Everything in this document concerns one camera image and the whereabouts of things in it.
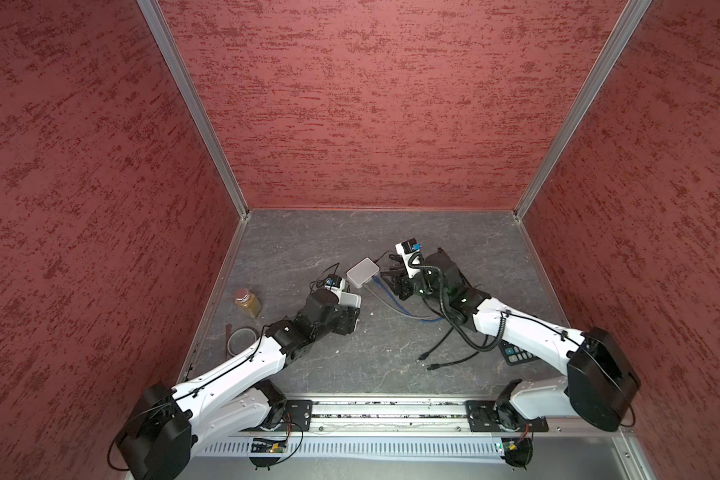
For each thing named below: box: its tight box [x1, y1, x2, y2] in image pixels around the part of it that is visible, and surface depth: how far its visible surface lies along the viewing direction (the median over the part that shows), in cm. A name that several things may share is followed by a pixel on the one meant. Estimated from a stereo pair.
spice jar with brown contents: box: [234, 288, 263, 318], surface depth 87 cm
